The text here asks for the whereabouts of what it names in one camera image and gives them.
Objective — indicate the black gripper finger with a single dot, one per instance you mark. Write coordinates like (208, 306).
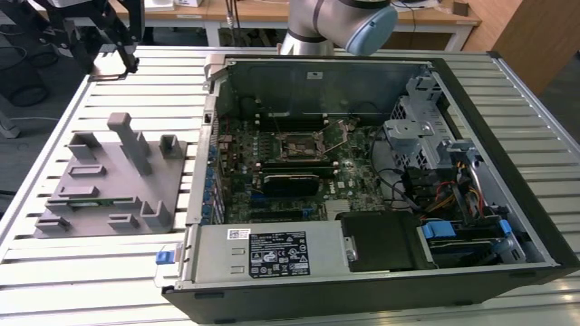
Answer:
(52, 27)
(128, 30)

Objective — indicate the CPU socket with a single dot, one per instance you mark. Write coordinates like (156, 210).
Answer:
(303, 149)

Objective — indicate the white box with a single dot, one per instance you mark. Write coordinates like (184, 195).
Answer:
(188, 2)
(159, 6)

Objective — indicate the black waste bin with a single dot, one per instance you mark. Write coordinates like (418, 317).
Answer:
(23, 81)

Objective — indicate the white stand foot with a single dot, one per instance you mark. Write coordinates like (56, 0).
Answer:
(10, 130)

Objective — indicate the black RAM slot bank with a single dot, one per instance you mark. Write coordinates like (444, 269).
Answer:
(290, 122)
(295, 168)

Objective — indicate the grey parts rack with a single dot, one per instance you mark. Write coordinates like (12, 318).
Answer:
(118, 190)

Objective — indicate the green RAM stick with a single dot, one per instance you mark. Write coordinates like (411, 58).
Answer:
(106, 202)

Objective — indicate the black expansion slot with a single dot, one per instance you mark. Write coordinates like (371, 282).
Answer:
(276, 214)

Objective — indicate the blue case latch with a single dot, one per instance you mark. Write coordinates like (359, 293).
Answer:
(164, 258)

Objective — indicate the green motherboard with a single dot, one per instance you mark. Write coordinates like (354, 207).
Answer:
(358, 183)

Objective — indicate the silver power supply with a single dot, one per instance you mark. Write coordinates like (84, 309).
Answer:
(218, 251)

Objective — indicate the silver drive cage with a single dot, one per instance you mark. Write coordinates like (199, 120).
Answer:
(410, 134)

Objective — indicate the silver heat sink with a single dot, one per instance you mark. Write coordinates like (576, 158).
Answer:
(338, 208)

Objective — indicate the small brown box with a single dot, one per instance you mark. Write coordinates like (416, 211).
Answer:
(462, 8)

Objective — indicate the black plastic fan shroud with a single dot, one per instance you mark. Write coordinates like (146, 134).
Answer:
(386, 241)

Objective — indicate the black open PC case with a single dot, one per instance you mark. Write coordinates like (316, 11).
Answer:
(318, 299)

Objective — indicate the wooden cabinet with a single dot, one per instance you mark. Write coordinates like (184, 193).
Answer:
(535, 40)

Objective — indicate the hard disk in blue carrier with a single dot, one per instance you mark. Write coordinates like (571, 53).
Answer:
(438, 231)

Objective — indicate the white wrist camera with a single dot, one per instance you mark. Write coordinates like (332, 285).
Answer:
(66, 2)

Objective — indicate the wooden desk white frame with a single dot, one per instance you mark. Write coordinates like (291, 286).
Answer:
(431, 17)
(163, 15)

